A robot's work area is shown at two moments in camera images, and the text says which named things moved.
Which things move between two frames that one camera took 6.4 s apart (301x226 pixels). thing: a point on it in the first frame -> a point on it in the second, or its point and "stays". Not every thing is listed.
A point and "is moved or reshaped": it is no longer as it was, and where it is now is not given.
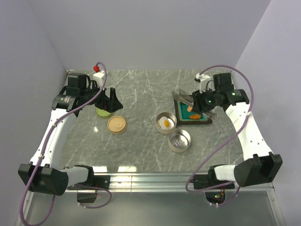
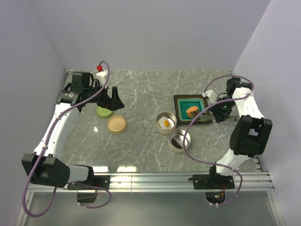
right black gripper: [199, 106] -> [219, 116]
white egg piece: [166, 123] stays
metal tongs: [183, 97] is moved or reshaped
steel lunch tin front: [179, 140] stays
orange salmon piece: [189, 108] stays
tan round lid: [116, 125] stays
